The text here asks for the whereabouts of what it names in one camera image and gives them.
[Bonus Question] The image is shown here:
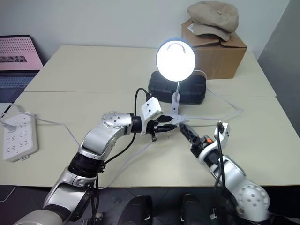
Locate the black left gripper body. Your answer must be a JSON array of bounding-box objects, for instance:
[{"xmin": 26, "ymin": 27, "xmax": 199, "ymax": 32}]
[{"xmin": 143, "ymin": 114, "xmax": 165, "ymax": 142}]

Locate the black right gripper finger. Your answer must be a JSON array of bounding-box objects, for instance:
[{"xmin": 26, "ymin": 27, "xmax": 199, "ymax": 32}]
[
  {"xmin": 179, "ymin": 124, "xmax": 194, "ymax": 143},
  {"xmin": 181, "ymin": 123, "xmax": 199, "ymax": 139}
]

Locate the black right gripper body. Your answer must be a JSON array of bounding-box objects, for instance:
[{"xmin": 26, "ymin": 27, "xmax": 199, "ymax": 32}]
[{"xmin": 189, "ymin": 134, "xmax": 213, "ymax": 154}]

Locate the white round desk lamp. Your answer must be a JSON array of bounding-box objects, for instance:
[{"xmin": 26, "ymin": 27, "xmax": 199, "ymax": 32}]
[{"xmin": 156, "ymin": 37, "xmax": 196, "ymax": 117}]

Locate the black ribbed case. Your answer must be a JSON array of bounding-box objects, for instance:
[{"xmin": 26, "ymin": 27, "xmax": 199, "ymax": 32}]
[{"xmin": 148, "ymin": 71, "xmax": 209, "ymax": 105}]

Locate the dark rounded shape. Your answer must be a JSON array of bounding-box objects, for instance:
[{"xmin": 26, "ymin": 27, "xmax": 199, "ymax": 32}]
[{"xmin": 180, "ymin": 193, "xmax": 213, "ymax": 225}]

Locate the brown cardboard box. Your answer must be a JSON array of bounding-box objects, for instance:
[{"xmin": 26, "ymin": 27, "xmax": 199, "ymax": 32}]
[{"xmin": 181, "ymin": 18, "xmax": 248, "ymax": 80}]

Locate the beige flat cap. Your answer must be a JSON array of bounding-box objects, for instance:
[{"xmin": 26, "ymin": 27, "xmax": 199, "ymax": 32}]
[{"xmin": 187, "ymin": 1, "xmax": 240, "ymax": 42}]

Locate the white power strip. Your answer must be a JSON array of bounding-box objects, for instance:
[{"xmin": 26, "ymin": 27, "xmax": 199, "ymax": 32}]
[{"xmin": 1, "ymin": 112, "xmax": 39, "ymax": 163}]

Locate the white plug adapter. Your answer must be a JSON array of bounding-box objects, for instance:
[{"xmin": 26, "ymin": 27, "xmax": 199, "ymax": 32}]
[{"xmin": 1, "ymin": 118, "xmax": 16, "ymax": 133}]

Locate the open laptop with pink screen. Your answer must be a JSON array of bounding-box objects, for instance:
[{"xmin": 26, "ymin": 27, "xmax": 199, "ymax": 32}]
[{"xmin": 0, "ymin": 35, "xmax": 45, "ymax": 104}]

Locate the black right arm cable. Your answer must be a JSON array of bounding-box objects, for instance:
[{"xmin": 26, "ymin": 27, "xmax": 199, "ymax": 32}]
[{"xmin": 212, "ymin": 120, "xmax": 237, "ymax": 207}]

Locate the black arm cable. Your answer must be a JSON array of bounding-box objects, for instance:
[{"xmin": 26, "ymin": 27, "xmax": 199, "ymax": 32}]
[
  {"xmin": 212, "ymin": 120, "xmax": 237, "ymax": 207},
  {"xmin": 90, "ymin": 87, "xmax": 152, "ymax": 225}
]

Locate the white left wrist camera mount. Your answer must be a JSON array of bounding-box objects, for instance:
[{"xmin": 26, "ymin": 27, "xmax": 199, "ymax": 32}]
[{"xmin": 140, "ymin": 96, "xmax": 164, "ymax": 136}]

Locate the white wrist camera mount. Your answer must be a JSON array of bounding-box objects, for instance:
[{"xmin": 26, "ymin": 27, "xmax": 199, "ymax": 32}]
[
  {"xmin": 140, "ymin": 96, "xmax": 164, "ymax": 136},
  {"xmin": 197, "ymin": 121, "xmax": 233, "ymax": 165}
]

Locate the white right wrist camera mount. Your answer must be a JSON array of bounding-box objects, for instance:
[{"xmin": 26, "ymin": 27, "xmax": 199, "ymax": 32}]
[{"xmin": 197, "ymin": 121, "xmax": 233, "ymax": 165}]

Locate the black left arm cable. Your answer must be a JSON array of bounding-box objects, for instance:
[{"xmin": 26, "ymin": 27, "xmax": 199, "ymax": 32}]
[{"xmin": 90, "ymin": 87, "xmax": 152, "ymax": 225}]

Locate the white lamp cord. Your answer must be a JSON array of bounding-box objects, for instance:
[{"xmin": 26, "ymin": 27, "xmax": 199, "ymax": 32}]
[{"xmin": 0, "ymin": 69, "xmax": 245, "ymax": 189}]

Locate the thin white floor cable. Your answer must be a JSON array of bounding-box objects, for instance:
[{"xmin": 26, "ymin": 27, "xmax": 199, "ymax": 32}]
[{"xmin": 0, "ymin": 186, "xmax": 16, "ymax": 203}]

